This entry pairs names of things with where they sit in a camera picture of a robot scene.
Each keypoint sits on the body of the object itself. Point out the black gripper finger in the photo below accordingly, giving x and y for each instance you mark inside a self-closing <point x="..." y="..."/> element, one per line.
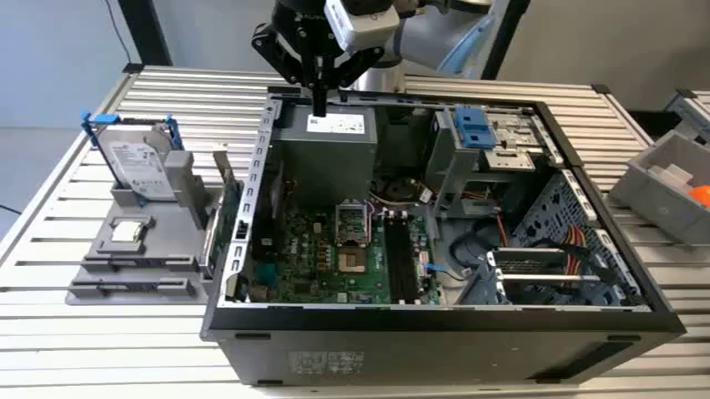
<point x="276" y="54"/>
<point x="355" y="66"/>

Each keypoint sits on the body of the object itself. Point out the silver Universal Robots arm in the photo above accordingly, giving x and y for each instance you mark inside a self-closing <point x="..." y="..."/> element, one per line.
<point x="427" y="37"/>

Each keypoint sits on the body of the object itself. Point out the black RAM slot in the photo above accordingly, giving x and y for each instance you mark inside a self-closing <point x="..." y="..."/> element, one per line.
<point x="391" y="257"/>
<point x="412" y="257"/>
<point x="399" y="257"/>
<point x="406" y="257"/>

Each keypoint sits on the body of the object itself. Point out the grey power supply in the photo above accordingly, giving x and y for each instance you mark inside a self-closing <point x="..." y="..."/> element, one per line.
<point x="327" y="166"/>

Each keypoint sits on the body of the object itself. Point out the grey metal drive cage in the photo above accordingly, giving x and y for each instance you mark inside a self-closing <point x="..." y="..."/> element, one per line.
<point x="455" y="166"/>

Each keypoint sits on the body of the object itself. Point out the hard disk in blue carrier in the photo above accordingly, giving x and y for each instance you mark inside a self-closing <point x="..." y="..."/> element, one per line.
<point x="132" y="162"/>

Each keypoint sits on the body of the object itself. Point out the metal locking lever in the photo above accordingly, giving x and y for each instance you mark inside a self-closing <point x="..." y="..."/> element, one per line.
<point x="372" y="224"/>

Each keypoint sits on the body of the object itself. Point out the green graphics card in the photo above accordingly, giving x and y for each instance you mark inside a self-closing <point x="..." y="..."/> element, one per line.
<point x="224" y="224"/>

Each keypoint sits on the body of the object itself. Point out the CPU socket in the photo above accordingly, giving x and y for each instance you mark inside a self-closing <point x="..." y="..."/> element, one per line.
<point x="352" y="259"/>

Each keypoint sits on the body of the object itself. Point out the grey parts rack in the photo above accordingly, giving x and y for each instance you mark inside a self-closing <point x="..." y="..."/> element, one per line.
<point x="172" y="245"/>

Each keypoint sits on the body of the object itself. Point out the silver CPU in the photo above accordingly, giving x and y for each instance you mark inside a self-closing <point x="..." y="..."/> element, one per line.
<point x="127" y="232"/>

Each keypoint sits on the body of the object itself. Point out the green motherboard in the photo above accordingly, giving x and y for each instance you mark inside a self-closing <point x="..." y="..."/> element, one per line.
<point x="332" y="287"/>

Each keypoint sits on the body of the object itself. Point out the metal disk bay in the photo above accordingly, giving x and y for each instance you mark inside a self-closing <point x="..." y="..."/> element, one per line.
<point x="546" y="277"/>

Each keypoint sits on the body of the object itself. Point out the white block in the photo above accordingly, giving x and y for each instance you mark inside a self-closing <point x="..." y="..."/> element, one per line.
<point x="674" y="174"/>

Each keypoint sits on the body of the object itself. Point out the large grey plastic bin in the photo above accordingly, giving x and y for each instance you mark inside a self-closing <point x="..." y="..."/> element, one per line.
<point x="665" y="216"/>

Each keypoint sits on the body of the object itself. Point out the black open PC case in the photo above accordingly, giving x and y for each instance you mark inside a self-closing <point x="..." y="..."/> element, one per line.
<point x="388" y="345"/>

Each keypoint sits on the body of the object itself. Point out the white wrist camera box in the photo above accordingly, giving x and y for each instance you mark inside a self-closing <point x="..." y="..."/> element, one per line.
<point x="360" y="29"/>

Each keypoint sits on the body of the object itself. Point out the black upright post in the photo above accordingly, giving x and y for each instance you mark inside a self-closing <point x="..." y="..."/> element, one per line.
<point x="506" y="41"/>
<point x="147" y="33"/>

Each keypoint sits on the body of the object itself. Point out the blue plastic bracket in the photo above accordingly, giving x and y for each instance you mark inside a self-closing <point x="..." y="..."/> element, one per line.
<point x="471" y="124"/>

